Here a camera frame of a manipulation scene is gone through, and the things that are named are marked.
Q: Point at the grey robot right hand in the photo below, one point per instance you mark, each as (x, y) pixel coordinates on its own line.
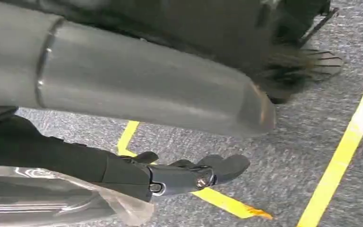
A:
(137, 84)

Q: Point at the yellow floor tape marking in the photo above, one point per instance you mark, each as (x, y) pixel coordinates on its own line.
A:
(344, 150)

